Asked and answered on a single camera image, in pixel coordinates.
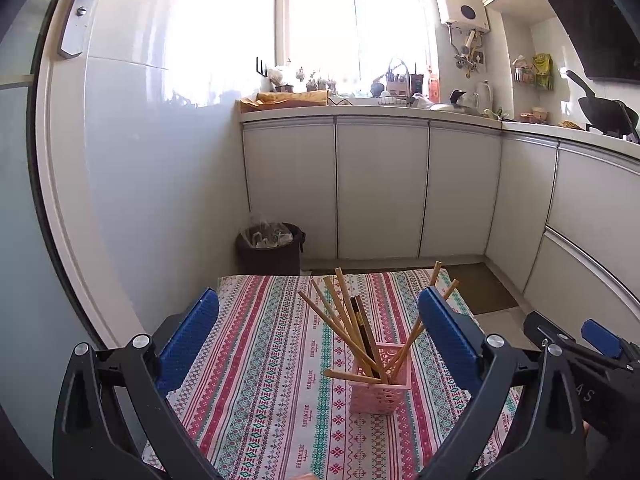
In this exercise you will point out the yellow snack bag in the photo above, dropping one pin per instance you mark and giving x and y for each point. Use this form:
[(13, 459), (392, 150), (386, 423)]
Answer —
[(543, 70)]

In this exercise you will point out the black wok pan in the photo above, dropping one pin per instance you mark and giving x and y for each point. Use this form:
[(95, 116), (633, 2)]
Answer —
[(611, 117)]

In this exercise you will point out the white base cabinets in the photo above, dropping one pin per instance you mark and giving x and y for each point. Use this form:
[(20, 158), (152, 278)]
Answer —
[(552, 212)]

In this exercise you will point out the brown floor mat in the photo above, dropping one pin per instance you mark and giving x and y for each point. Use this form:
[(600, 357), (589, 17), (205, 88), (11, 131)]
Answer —
[(480, 287)]

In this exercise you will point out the kitchen window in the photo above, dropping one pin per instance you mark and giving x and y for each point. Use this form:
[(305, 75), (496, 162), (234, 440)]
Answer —
[(351, 42)]

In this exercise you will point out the white thermos jug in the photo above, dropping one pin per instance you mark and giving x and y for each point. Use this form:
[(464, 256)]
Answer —
[(484, 97)]

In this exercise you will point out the black gold-banded chopstick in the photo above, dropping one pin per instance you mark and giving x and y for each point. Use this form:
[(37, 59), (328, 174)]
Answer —
[(363, 334)]

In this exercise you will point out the orange cloth on counter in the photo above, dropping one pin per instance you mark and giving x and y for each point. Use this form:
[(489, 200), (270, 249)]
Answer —
[(281, 100)]

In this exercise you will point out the short bamboo chopstick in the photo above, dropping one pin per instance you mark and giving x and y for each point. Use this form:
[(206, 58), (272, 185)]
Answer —
[(346, 316)]

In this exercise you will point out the long bamboo chopstick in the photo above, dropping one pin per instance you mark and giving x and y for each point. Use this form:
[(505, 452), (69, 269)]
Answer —
[(345, 292)]

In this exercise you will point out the black range hood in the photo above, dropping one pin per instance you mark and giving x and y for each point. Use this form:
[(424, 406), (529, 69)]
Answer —
[(602, 38)]

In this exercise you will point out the patterned woven tablecloth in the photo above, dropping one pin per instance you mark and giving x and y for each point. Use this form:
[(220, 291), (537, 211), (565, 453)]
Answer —
[(258, 405)]

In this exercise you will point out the silver door handle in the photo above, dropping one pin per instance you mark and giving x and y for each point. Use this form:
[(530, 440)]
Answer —
[(75, 29)]

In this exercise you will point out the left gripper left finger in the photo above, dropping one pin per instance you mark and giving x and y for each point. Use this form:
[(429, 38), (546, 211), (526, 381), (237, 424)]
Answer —
[(91, 437)]

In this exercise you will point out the dark wicker trash bin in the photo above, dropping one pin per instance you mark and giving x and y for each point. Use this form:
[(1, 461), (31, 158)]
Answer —
[(274, 248)]

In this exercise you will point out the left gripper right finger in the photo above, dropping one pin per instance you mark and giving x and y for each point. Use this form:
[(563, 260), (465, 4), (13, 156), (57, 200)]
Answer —
[(545, 439)]

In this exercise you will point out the pink perforated utensil holder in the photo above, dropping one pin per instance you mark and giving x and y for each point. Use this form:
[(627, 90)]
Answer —
[(379, 398)]

